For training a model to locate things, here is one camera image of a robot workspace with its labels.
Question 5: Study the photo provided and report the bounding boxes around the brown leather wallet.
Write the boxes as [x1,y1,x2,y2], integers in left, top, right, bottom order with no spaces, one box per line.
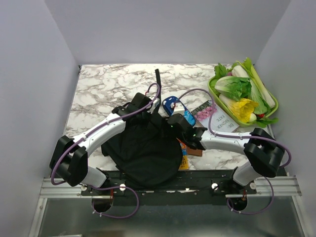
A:
[186,147,202,157]

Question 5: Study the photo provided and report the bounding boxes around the black backpack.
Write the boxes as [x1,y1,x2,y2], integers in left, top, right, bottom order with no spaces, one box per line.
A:
[100,68,185,188]

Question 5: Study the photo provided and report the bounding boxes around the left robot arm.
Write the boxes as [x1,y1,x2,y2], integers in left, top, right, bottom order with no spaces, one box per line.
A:
[49,93,160,195]

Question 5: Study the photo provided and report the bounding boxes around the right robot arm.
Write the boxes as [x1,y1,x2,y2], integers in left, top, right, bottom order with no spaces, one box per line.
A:
[167,114,285,194]

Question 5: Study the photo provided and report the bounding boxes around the blue dinosaur pencil case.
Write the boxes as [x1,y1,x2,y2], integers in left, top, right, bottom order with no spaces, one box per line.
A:
[162,96,196,126]

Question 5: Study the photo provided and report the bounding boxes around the white book pink flowers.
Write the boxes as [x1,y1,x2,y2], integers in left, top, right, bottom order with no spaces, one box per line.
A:
[191,100,239,132]

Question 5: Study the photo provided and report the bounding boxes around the orange treehouse book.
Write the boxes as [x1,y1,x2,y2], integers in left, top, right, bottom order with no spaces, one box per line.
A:
[179,140,189,170]

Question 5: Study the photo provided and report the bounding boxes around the yellow flower vegetable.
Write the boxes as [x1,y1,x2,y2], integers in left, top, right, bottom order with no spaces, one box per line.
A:
[230,98,259,123]

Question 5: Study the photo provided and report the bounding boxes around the napa cabbage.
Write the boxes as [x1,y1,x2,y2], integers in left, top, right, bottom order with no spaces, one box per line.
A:
[214,76,251,101]

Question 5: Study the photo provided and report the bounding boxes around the green vegetable tray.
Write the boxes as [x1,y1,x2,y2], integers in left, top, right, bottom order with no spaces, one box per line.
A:
[208,77,279,127]

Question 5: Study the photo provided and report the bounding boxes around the white daikon radish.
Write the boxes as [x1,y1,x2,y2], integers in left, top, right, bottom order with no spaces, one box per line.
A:
[231,65,249,78]

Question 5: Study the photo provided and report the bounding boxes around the green celery stalk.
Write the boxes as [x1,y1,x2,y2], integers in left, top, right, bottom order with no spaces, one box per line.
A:
[237,57,276,109]

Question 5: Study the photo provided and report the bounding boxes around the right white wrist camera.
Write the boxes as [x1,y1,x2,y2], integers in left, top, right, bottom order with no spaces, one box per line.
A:
[172,102,185,116]

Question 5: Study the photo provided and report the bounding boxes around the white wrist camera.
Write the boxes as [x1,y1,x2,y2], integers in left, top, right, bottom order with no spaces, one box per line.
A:
[172,102,185,116]
[147,98,160,114]

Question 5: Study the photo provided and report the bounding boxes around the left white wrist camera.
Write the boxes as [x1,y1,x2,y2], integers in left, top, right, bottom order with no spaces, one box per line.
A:
[147,98,160,114]

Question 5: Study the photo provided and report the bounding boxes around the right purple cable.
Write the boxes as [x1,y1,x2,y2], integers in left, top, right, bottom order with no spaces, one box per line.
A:
[171,88,292,215]

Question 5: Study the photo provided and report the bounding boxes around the aluminium mounting rail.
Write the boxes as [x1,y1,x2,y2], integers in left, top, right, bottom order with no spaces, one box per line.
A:
[39,176,302,199]

